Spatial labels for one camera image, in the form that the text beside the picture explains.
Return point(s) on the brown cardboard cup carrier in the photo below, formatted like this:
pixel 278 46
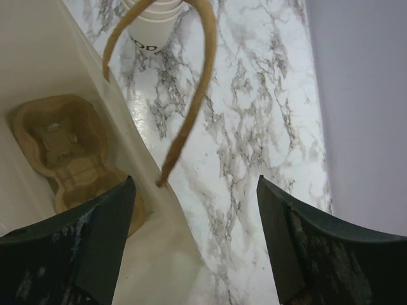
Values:
pixel 63 138

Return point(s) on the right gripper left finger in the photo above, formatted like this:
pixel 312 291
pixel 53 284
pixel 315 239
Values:
pixel 71 258

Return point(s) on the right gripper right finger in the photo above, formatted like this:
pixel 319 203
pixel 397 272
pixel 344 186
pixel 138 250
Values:
pixel 317 258

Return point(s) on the stack of white paper cups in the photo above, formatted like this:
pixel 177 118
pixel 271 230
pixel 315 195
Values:
pixel 151 30

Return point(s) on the brown paper bag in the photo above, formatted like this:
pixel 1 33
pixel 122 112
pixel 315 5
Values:
pixel 44 53

